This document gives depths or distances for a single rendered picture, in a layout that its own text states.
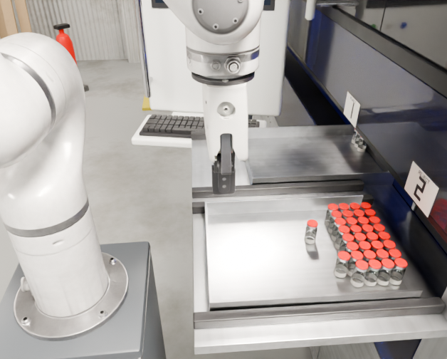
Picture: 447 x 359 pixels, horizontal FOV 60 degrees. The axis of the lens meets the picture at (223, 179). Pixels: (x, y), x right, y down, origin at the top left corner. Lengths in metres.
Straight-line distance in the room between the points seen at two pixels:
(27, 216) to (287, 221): 0.50
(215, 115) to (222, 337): 0.35
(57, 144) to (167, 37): 0.89
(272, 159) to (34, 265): 0.64
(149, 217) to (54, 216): 1.70
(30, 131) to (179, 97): 1.04
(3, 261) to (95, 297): 1.56
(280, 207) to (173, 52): 0.77
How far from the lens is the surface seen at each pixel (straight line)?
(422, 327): 0.71
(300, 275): 0.72
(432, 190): 0.72
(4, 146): 0.46
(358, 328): 0.67
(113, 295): 0.72
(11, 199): 0.57
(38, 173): 0.57
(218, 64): 0.43
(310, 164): 1.02
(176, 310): 1.78
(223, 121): 0.44
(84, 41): 5.14
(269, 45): 1.37
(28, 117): 0.47
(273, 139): 1.12
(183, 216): 2.23
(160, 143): 1.30
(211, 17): 0.34
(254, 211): 0.83
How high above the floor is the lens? 1.40
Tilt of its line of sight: 34 degrees down
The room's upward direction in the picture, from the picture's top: straight up
